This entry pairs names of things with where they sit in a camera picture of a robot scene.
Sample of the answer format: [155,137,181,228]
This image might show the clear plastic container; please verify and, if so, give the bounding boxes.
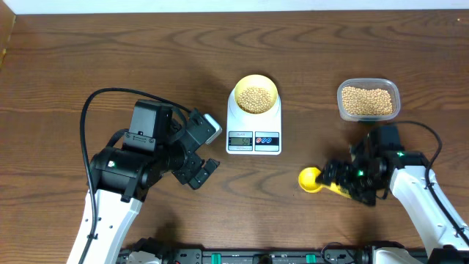
[337,78,401,122]

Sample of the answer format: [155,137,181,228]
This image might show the black cable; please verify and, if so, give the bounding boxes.
[388,120,469,246]
[77,87,193,264]

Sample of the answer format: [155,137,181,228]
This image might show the yellow measuring scoop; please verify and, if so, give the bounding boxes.
[298,167,351,199]

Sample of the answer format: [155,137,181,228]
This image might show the pale yellow bowl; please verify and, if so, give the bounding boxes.
[234,74,278,111]

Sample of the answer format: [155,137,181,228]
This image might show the left black cable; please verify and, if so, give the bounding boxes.
[77,87,193,264]

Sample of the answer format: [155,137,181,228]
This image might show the soybeans in bowl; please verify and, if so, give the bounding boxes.
[237,87,274,114]

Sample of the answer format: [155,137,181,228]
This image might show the white digital kitchen scale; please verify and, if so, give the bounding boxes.
[226,89,282,155]

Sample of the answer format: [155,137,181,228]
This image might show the soybeans pile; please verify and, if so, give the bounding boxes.
[341,87,394,115]

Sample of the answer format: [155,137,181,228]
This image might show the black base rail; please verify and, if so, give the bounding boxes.
[117,237,429,264]

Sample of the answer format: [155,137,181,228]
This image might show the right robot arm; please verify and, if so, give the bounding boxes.
[315,123,468,263]

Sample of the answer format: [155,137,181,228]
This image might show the right black cable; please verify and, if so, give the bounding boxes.
[388,120,469,246]

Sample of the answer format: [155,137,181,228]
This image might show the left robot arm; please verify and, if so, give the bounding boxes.
[67,106,222,263]

